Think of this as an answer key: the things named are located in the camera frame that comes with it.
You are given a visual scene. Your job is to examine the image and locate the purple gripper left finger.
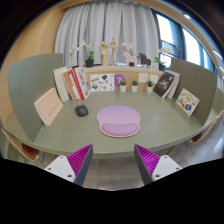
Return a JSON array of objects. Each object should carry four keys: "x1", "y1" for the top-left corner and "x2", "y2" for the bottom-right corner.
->
[{"x1": 45, "y1": 144, "x2": 93, "y2": 186}]

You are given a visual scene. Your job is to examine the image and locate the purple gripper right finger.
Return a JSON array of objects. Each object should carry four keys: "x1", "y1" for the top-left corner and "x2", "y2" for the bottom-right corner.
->
[{"x1": 134, "y1": 144, "x2": 181, "y2": 185}]

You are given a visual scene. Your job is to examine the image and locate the purple mouse pad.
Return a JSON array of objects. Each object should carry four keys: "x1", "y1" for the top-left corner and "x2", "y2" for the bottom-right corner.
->
[{"x1": 97, "y1": 105, "x2": 141, "y2": 138}]

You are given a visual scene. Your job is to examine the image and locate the black computer mouse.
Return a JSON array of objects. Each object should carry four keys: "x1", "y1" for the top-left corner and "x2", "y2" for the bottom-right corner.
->
[{"x1": 74, "y1": 105, "x2": 88, "y2": 117}]

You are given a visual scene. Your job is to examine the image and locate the wooden chair left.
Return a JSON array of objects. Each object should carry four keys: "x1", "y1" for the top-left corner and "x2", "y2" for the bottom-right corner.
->
[{"x1": 0, "y1": 129, "x2": 43, "y2": 167}]

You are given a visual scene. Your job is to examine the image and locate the wooden chair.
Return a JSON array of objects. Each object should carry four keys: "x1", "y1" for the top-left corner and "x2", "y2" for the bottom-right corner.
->
[
  {"x1": 190, "y1": 111, "x2": 224, "y2": 144},
  {"x1": 0, "y1": 129, "x2": 43, "y2": 167}
]

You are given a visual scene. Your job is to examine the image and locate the beige book leaning left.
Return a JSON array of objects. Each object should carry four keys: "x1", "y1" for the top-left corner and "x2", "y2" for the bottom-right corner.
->
[{"x1": 34, "y1": 88, "x2": 63, "y2": 126}]

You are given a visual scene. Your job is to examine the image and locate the colourful picture book right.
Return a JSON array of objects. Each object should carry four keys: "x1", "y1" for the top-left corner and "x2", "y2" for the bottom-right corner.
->
[{"x1": 176, "y1": 88, "x2": 200, "y2": 116}]

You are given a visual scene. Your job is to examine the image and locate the wooden chair right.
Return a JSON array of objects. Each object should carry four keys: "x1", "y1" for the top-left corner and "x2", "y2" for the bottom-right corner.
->
[{"x1": 190, "y1": 111, "x2": 224, "y2": 144}]

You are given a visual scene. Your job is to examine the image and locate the small potted plant right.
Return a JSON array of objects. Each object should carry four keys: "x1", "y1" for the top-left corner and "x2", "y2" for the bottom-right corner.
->
[{"x1": 147, "y1": 81, "x2": 153, "y2": 93}]

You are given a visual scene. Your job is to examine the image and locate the small potted plant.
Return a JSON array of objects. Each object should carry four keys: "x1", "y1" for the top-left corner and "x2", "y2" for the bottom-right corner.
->
[
  {"x1": 147, "y1": 81, "x2": 153, "y2": 93},
  {"x1": 131, "y1": 80, "x2": 138, "y2": 92},
  {"x1": 120, "y1": 80, "x2": 127, "y2": 92}
]

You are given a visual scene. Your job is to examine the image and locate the small potted plant middle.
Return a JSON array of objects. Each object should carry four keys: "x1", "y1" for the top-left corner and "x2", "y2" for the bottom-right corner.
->
[{"x1": 131, "y1": 80, "x2": 138, "y2": 92}]

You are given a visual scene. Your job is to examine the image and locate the small potted plant left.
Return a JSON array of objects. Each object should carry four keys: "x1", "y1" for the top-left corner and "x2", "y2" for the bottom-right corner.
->
[{"x1": 120, "y1": 80, "x2": 127, "y2": 92}]

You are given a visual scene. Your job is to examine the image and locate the illustrated sticker card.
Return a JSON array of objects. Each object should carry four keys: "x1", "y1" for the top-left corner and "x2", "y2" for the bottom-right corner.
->
[{"x1": 90, "y1": 74, "x2": 115, "y2": 92}]

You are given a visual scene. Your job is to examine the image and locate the black book leaning right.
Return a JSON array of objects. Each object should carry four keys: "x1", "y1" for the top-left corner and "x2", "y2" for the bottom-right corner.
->
[{"x1": 154, "y1": 72, "x2": 175, "y2": 98}]

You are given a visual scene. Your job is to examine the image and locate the red and white book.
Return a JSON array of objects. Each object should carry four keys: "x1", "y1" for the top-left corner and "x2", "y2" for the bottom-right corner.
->
[{"x1": 70, "y1": 68, "x2": 85, "y2": 100}]

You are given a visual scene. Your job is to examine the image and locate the wooden back shelf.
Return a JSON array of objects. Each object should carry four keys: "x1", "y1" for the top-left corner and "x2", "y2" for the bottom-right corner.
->
[{"x1": 85, "y1": 66, "x2": 163, "y2": 91}]

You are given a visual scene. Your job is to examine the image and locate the small white card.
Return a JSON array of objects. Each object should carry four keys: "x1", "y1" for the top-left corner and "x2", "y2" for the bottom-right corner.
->
[{"x1": 138, "y1": 73, "x2": 148, "y2": 83}]

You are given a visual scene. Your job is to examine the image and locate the white book on shelf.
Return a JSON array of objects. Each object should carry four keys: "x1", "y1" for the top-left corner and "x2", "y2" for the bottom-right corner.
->
[{"x1": 54, "y1": 67, "x2": 70, "y2": 102}]

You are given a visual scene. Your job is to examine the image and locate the purple round number sign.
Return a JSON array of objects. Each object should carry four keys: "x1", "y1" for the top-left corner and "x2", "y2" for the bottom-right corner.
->
[{"x1": 114, "y1": 74, "x2": 126, "y2": 87}]

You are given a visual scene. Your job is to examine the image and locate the patterned book leaning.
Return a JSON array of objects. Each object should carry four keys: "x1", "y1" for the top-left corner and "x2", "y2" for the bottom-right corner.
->
[{"x1": 75, "y1": 67, "x2": 91, "y2": 99}]

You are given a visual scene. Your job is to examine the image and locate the green desk divider right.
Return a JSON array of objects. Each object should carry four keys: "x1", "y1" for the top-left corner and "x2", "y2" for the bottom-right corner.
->
[{"x1": 170, "y1": 58, "x2": 224, "y2": 125}]

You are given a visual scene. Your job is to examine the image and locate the green desk divider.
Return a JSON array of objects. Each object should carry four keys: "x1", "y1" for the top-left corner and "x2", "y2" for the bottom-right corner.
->
[
  {"x1": 170, "y1": 58, "x2": 224, "y2": 125},
  {"x1": 8, "y1": 53, "x2": 64, "y2": 141}
]

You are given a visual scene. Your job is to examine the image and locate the green desk divider left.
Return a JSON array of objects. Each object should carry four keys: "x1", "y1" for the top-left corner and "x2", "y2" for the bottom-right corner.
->
[{"x1": 8, "y1": 53, "x2": 64, "y2": 141}]

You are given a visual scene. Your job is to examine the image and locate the white orchid pot right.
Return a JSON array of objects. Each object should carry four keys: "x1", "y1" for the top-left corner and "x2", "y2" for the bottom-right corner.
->
[{"x1": 154, "y1": 47, "x2": 174, "y2": 71}]

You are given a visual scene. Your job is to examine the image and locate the white orchid black pot left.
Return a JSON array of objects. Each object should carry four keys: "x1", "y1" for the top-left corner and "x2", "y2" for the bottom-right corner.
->
[{"x1": 70, "y1": 40, "x2": 94, "y2": 68}]

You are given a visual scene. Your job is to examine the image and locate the black horse figurine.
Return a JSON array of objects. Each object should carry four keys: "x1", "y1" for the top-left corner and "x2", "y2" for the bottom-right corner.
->
[{"x1": 138, "y1": 53, "x2": 151, "y2": 68}]

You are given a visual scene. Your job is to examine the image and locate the pink horse figurine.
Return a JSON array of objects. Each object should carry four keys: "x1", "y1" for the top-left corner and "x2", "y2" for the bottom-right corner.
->
[{"x1": 123, "y1": 52, "x2": 137, "y2": 67}]

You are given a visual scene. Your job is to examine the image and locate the wooden hand model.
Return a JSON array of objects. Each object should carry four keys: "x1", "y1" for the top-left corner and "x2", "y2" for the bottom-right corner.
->
[{"x1": 98, "y1": 41, "x2": 109, "y2": 67}]

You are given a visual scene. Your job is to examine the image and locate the wooden mannequin figure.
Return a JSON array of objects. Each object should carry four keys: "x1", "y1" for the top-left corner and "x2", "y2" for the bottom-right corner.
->
[{"x1": 109, "y1": 38, "x2": 120, "y2": 62}]

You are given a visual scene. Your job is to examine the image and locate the grey curtain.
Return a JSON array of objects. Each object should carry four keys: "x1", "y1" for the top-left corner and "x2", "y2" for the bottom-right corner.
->
[{"x1": 55, "y1": 0, "x2": 159, "y2": 69}]

